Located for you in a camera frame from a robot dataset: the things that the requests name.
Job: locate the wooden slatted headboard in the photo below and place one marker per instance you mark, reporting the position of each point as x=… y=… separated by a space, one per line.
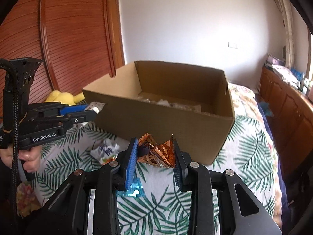
x=79 y=41

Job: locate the person's left hand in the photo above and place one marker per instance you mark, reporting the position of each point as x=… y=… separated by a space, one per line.
x=30 y=157

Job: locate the wall socket plate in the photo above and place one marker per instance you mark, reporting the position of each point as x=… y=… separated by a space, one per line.
x=233 y=45

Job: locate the leaf-patterned bed cover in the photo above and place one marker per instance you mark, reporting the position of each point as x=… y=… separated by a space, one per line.
x=249 y=151

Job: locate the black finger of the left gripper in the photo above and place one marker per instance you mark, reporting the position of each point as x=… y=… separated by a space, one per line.
x=83 y=116

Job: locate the folded clothes pile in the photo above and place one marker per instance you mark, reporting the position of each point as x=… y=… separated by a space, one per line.
x=290 y=76

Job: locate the white blue-lettered snack pouch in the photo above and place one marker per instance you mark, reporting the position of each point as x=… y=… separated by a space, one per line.
x=106 y=152

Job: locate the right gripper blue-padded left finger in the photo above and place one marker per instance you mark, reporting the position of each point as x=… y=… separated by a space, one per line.
x=127 y=159

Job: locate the copper foil snack wrapper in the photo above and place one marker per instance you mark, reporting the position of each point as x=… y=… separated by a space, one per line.
x=159 y=155

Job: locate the wooden side cabinet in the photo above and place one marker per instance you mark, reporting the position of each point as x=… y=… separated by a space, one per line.
x=291 y=124

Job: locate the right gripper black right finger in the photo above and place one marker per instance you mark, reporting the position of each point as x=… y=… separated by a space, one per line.
x=184 y=175

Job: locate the yellow plush toy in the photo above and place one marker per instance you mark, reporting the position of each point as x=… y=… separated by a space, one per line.
x=65 y=98

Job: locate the brown cardboard box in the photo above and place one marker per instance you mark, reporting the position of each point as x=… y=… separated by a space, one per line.
x=188 y=102

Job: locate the teal foil snack packet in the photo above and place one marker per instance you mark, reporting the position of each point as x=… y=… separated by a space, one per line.
x=135 y=190

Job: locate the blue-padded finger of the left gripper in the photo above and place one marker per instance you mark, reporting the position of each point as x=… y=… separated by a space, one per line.
x=71 y=109

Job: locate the floral curtain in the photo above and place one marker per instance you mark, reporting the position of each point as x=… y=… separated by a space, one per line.
x=285 y=7

